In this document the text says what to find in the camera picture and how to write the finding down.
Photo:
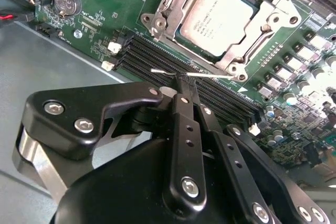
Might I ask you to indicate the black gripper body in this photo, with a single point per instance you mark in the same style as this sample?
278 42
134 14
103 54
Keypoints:
118 195

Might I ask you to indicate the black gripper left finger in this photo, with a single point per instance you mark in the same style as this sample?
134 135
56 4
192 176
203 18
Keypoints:
186 155

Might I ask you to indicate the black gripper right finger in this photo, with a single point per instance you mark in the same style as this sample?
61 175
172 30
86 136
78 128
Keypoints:
236 155

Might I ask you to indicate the silver CPU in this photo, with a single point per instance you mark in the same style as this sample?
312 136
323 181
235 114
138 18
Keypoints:
218 16

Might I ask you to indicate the metal socket cover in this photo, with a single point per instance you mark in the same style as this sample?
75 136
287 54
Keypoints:
183 3

